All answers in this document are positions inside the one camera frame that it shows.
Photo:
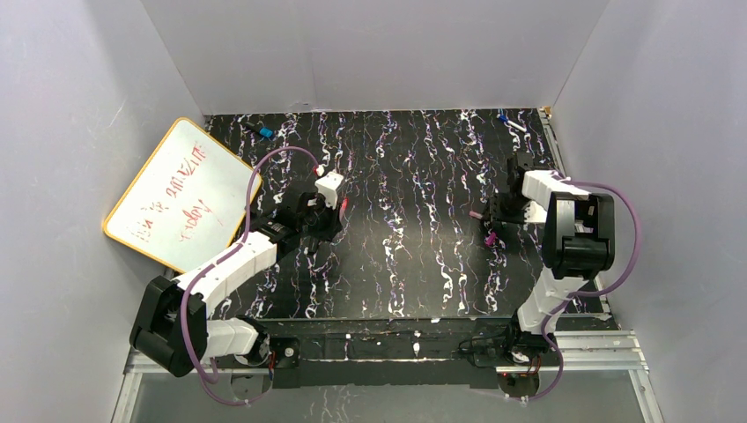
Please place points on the orange black marker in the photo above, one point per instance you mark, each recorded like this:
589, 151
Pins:
313, 244

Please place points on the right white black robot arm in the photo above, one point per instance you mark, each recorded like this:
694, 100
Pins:
578, 243

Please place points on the pink marker pen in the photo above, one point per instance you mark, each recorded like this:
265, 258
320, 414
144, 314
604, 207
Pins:
342, 209

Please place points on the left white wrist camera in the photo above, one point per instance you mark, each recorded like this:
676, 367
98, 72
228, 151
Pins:
330, 187

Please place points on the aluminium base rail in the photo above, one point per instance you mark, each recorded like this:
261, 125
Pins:
581, 350

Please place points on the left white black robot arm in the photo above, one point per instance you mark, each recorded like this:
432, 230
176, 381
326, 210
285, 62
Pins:
173, 326

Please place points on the yellow framed whiteboard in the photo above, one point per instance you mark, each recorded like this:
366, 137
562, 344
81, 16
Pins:
187, 202

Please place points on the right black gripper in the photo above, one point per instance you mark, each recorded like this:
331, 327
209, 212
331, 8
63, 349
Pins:
505, 211

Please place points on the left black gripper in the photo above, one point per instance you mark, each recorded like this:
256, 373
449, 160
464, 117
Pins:
326, 220

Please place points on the blue capped white marker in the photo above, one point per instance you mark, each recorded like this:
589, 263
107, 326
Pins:
512, 124

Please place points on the magenta pen cap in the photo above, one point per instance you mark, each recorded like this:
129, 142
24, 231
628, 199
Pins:
490, 239

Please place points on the blue black marker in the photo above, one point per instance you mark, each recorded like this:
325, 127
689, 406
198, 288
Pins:
260, 130

